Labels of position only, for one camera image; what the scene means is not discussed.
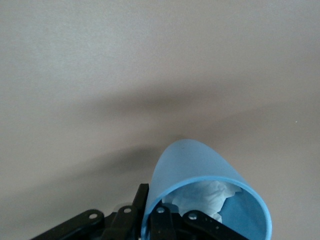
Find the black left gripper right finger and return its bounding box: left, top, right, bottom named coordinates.
left=149, top=204, right=253, bottom=240

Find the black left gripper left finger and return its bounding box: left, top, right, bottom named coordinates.
left=31, top=183, right=150, bottom=240

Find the blue cup with tissue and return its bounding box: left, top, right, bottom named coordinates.
left=140, top=139, right=273, bottom=240

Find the crumpled white tissue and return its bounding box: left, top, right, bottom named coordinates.
left=161, top=180, right=244, bottom=224

